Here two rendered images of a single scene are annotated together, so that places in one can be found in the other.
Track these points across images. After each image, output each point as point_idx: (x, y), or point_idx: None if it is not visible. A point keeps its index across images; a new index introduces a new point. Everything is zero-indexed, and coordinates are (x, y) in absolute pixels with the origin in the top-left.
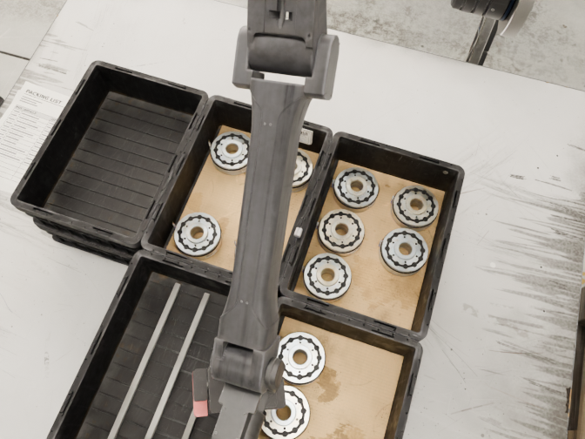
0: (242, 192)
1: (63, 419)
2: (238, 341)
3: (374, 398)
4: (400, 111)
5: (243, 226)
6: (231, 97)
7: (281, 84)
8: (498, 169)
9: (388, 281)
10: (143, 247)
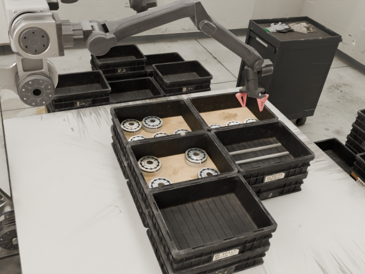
0: (174, 178)
1: (304, 156)
2: (254, 50)
3: (206, 116)
4: (63, 174)
5: (237, 39)
6: (109, 246)
7: (211, 17)
8: (73, 135)
9: (166, 126)
10: (237, 170)
